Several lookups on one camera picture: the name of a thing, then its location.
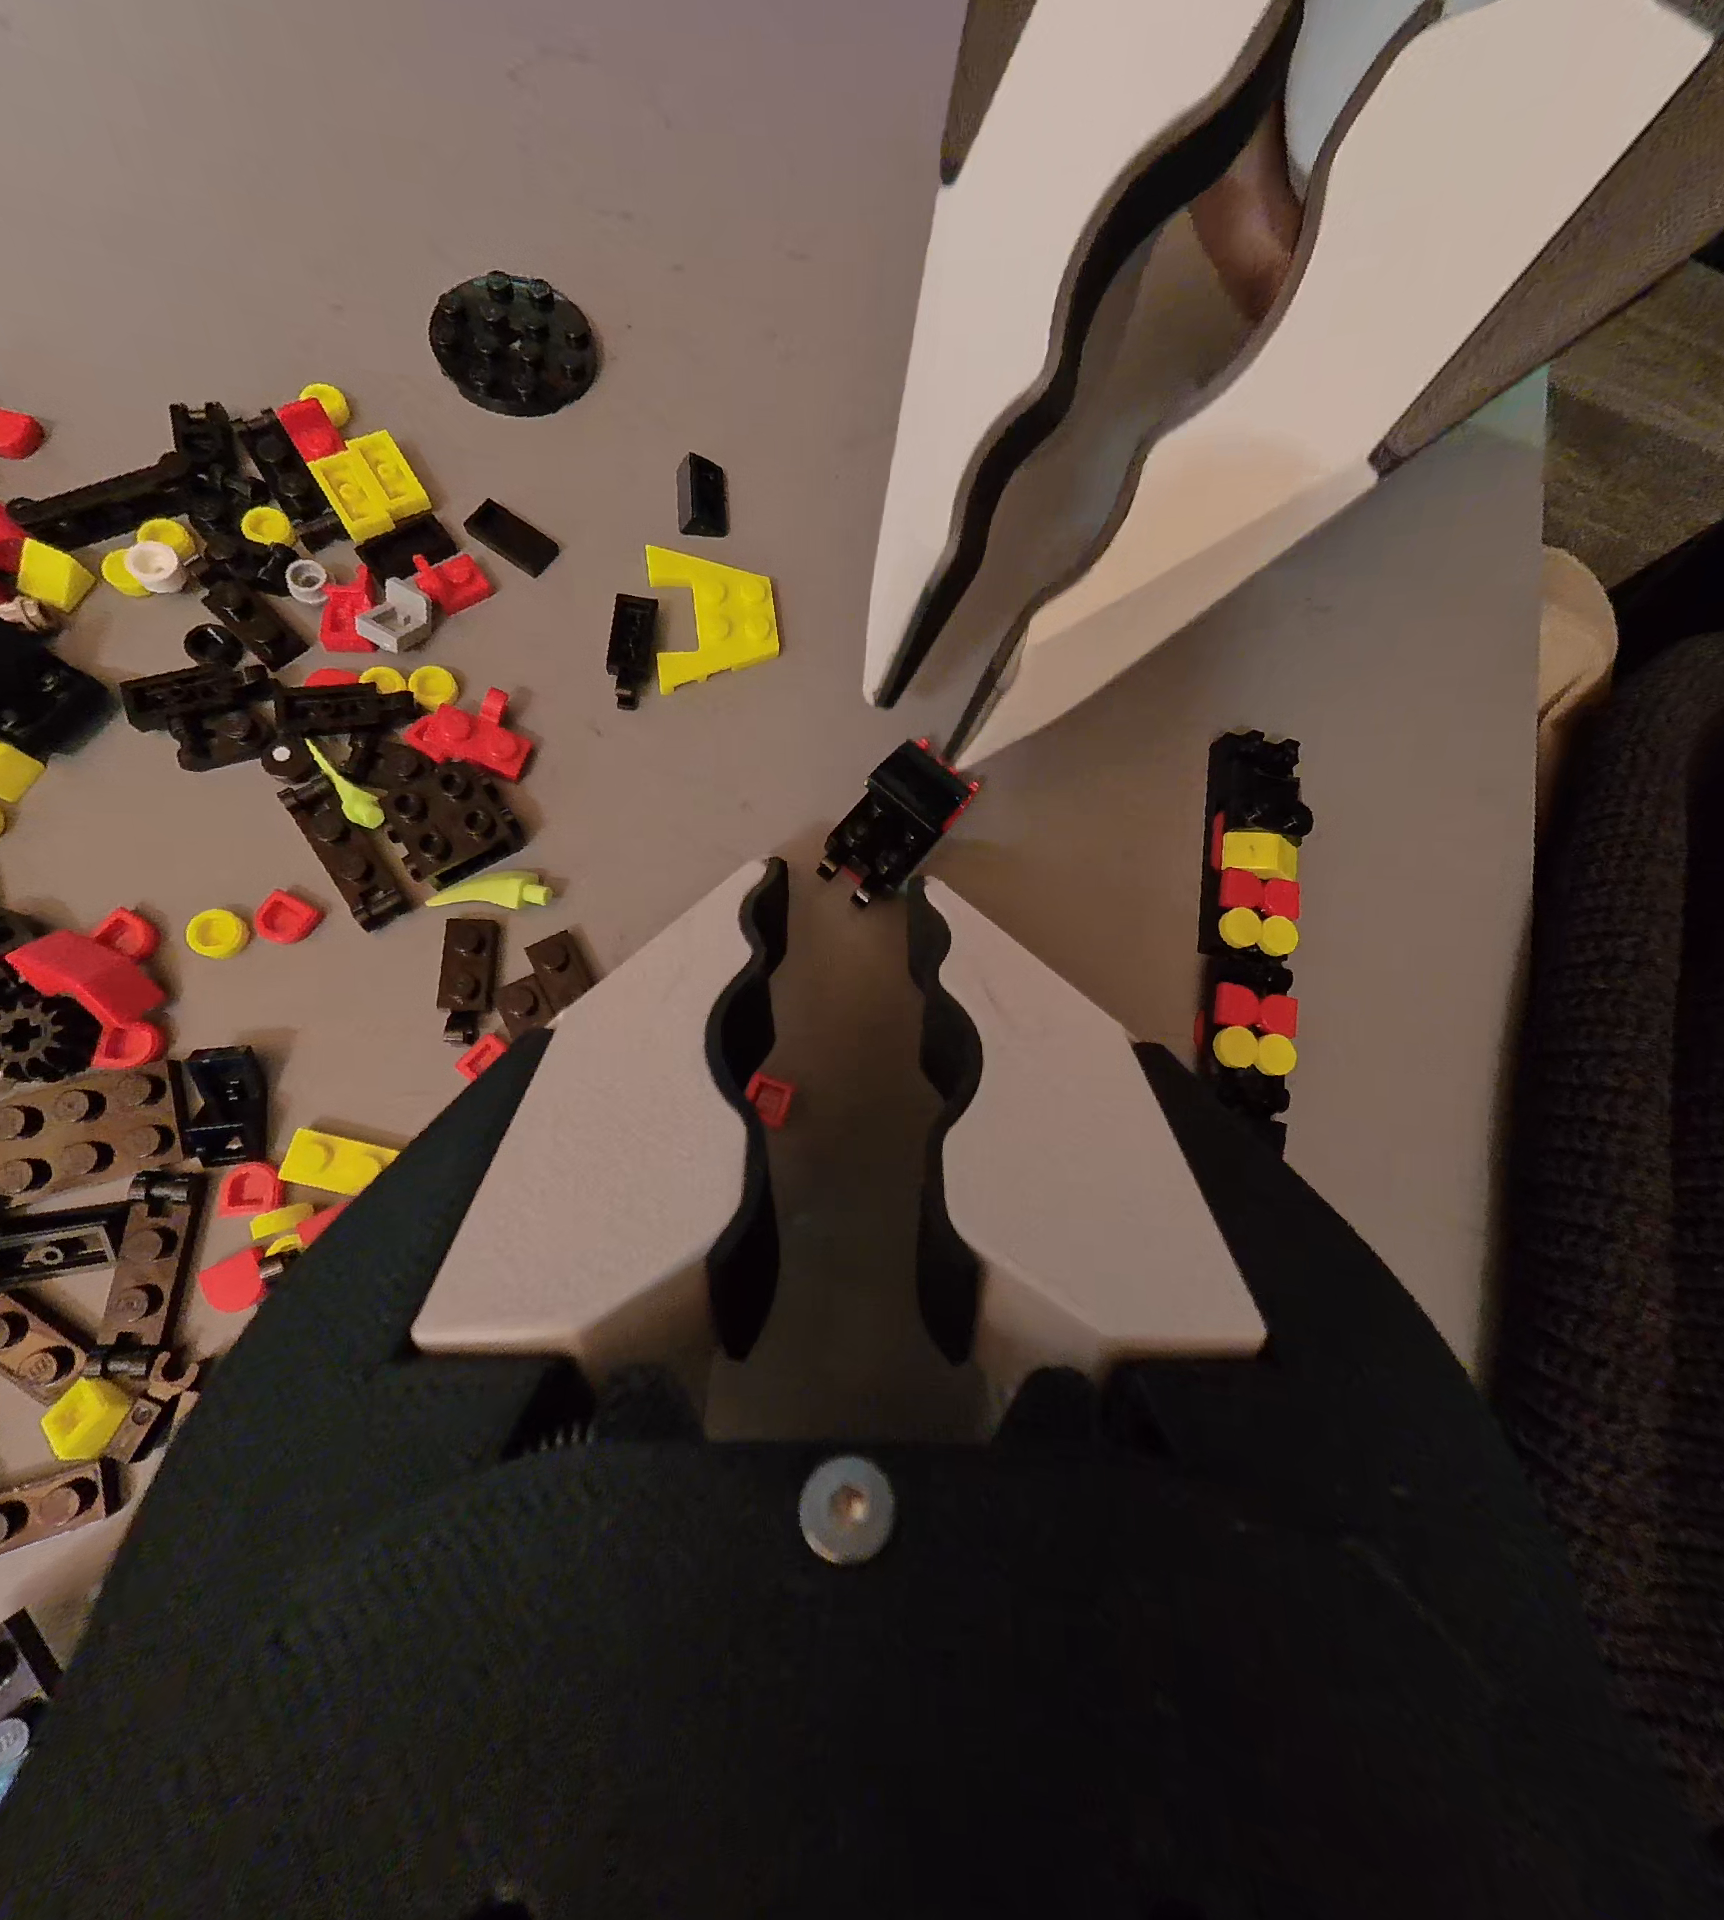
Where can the person's dark knit clothing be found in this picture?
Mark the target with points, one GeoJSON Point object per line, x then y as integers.
{"type": "Point", "coordinates": [1671, 1123]}

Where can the small red lego tile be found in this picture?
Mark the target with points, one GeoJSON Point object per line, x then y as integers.
{"type": "Point", "coordinates": [773, 1098]}

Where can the small black red lego assembly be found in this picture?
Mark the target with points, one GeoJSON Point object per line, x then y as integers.
{"type": "Point", "coordinates": [901, 808]}

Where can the lime green lego horn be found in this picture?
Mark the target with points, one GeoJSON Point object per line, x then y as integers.
{"type": "Point", "coordinates": [509, 889]}
{"type": "Point", "coordinates": [352, 797]}

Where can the pile of loose lego pieces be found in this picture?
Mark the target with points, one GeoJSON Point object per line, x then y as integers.
{"type": "Point", "coordinates": [429, 797]}

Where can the black lego tile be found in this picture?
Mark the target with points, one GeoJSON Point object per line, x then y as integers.
{"type": "Point", "coordinates": [509, 533]}

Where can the black lego slope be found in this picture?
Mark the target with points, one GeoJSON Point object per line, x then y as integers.
{"type": "Point", "coordinates": [699, 494]}

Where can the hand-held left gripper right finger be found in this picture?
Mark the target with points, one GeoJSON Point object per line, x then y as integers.
{"type": "Point", "coordinates": [1102, 1197]}

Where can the black round lego plate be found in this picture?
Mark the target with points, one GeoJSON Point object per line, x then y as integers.
{"type": "Point", "coordinates": [516, 343]}

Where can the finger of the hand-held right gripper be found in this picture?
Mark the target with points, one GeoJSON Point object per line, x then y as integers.
{"type": "Point", "coordinates": [1404, 270]}
{"type": "Point", "coordinates": [1011, 299]}

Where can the long black lego assembly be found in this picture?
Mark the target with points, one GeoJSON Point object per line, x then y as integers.
{"type": "Point", "coordinates": [1262, 859]}

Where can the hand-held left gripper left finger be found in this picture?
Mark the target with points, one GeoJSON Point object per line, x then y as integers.
{"type": "Point", "coordinates": [603, 1173]}

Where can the yellow wedge lego plate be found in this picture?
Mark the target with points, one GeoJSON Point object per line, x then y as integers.
{"type": "Point", "coordinates": [733, 607]}

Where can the black lego clip plate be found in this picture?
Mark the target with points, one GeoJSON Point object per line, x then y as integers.
{"type": "Point", "coordinates": [635, 639]}

